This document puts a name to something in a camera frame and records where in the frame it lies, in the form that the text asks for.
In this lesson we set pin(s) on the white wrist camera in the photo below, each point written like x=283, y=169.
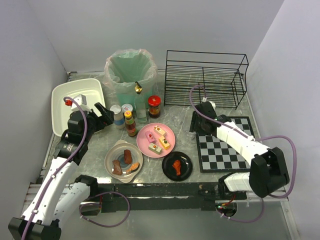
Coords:
x=78, y=102
x=211, y=102

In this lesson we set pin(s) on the white jar blue label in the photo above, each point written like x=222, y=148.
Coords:
x=118, y=116

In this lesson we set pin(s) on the pink plate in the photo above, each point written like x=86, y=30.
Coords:
x=143, y=143

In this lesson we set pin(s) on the green white cake piece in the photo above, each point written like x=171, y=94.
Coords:
x=155, y=148

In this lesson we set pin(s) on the orange salmon piece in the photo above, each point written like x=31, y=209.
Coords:
x=134, y=167

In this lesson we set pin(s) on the clear wine glass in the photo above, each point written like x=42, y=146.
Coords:
x=188, y=135
x=177, y=115

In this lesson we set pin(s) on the beige bowl with handles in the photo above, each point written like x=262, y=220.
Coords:
x=117, y=153

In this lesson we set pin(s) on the black wire dish rack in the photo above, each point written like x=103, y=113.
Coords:
x=192, y=75

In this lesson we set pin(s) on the brown meat slice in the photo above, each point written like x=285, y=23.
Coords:
x=117, y=170
x=127, y=157

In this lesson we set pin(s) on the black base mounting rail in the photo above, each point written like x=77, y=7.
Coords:
x=162, y=196

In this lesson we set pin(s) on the silver lid spice jar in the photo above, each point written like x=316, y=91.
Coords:
x=127, y=108

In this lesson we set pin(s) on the yellow cake piece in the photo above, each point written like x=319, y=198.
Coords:
x=164, y=142

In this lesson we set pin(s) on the brown meat slice upper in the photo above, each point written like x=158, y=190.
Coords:
x=127, y=157

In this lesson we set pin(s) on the black white chessboard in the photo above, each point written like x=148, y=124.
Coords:
x=216, y=156

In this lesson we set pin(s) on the red fried chicken drumstick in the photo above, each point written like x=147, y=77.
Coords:
x=177, y=167

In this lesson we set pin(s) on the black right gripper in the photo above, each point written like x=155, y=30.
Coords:
x=197, y=124

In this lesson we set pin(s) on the brown sauce bottle yellow cap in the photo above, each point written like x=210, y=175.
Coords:
x=130, y=124

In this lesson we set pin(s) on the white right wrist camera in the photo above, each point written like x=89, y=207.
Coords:
x=211, y=102

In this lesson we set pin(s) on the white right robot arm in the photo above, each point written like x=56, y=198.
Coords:
x=268, y=171

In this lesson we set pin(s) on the green bin with pink bag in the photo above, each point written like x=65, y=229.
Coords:
x=126, y=67

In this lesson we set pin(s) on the brown meat slice lower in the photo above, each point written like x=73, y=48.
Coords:
x=117, y=170

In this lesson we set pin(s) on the glass oil bottle gold spout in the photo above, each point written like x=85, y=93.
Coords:
x=140, y=104

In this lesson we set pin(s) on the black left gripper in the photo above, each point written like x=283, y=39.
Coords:
x=94, y=119

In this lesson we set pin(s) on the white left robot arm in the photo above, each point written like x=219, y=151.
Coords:
x=44, y=217

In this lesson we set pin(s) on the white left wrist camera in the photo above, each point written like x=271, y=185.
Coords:
x=78, y=102

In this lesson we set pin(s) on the pink cake piece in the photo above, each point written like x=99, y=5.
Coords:
x=149, y=136

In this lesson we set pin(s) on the black small plate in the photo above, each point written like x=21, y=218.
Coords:
x=186, y=166

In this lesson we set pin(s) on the cream cake piece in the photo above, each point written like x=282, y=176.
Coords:
x=159, y=130

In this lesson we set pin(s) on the red lid sauce jar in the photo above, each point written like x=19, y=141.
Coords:
x=154, y=109

